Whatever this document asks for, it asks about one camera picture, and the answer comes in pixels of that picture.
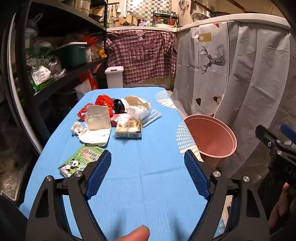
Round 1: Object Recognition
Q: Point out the black wok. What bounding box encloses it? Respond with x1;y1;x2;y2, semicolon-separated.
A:
209;9;232;18

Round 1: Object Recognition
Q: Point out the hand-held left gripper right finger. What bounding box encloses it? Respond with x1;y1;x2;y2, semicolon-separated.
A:
184;149;271;241

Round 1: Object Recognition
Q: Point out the white kitchen counter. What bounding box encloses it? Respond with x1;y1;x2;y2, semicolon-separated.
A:
106;13;295;33

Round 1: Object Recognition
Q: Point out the white plastic bag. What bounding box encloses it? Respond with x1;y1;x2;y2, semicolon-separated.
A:
26;13;44;39
126;105;149;122

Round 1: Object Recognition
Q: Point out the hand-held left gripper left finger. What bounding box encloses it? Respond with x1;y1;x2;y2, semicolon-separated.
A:
25;149;112;241

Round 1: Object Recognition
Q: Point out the black strap roll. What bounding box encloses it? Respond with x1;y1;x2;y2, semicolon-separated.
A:
113;98;126;114

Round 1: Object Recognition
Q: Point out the orange and white sack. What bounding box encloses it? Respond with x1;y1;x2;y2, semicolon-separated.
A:
74;72;99;98

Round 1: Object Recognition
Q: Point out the metal faucet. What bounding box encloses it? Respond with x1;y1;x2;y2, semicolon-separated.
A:
124;11;134;26

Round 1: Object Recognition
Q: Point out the white tissue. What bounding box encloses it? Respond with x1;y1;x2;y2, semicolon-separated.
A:
70;120;87;137

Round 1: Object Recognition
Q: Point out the grey cloth curtain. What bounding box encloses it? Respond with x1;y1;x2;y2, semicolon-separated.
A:
173;22;296;183

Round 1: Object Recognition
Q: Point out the deer print curtain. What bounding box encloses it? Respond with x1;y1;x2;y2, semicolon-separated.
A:
191;21;229;116

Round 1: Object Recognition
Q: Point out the red snack bag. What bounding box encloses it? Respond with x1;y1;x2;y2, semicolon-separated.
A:
82;35;99;47

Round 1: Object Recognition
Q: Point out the tan paper bag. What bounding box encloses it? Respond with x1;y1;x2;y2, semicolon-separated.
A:
121;95;152;110

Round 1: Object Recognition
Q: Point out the green storage box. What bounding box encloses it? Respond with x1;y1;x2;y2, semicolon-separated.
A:
55;42;88;69

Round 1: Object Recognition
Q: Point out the white pedal bin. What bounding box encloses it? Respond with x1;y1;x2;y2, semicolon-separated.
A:
105;66;125;89

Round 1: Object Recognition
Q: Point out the green panda packet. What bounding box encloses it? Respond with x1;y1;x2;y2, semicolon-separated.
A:
58;144;112;178

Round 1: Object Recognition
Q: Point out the black spice rack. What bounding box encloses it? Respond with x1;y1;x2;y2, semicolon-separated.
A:
153;10;179;26

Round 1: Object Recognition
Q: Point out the black shelf rack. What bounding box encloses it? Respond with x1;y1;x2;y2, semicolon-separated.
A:
5;0;109;153

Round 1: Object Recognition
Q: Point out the pink plastic basin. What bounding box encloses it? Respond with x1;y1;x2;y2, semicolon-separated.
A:
183;114;238;169

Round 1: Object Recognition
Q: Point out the cream paper bag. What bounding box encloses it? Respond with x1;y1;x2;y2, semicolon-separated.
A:
84;105;111;132

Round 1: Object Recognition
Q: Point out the green printed food bag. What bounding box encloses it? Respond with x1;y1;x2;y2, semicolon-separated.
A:
26;45;55;67

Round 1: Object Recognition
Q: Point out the person's right hand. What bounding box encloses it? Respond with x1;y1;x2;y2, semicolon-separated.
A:
268;183;296;223

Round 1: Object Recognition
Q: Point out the stainless steel pot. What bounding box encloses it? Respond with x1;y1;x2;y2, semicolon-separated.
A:
62;0;92;15

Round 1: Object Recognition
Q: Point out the beige tissue pack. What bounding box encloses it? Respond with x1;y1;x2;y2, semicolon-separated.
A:
114;119;142;139

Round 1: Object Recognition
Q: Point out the red plaid shirt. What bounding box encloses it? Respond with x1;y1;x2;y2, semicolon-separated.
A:
105;30;178;85

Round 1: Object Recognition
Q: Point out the person's left hand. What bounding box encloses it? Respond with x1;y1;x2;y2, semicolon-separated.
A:
107;225;150;241

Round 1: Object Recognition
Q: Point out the green and white food packet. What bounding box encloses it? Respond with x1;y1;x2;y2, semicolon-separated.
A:
28;66;53;92

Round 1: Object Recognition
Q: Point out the clear bag of dried food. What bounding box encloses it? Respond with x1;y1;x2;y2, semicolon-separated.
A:
47;57;66;78

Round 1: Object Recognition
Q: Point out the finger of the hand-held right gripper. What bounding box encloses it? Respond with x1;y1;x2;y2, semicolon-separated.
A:
255;125;285;158
280;123;296;145

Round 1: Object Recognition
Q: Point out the blue printed tablecloth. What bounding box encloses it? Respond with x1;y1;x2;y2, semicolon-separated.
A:
18;87;232;241

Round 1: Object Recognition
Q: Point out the metal strainer bowl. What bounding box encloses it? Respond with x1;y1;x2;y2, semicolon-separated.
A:
191;12;211;23

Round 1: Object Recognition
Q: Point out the red plastic bag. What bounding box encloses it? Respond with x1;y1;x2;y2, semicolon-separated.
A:
77;94;115;120

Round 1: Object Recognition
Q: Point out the clear striped plastic sleeve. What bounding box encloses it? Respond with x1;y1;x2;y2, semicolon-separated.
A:
142;109;163;128

